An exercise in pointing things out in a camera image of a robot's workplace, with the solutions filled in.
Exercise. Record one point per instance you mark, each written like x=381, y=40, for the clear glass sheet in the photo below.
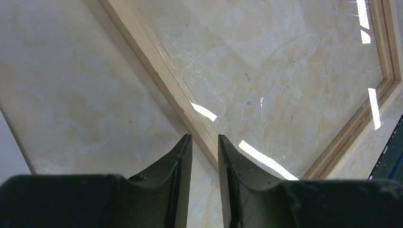
x=314, y=86

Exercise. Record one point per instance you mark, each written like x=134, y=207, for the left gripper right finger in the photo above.
x=253, y=198

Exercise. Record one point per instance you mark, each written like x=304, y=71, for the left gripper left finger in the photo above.
x=157, y=197

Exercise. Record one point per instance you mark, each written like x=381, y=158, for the wooden picture frame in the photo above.
x=154, y=57

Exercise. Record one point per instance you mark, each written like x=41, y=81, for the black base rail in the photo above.
x=390, y=163

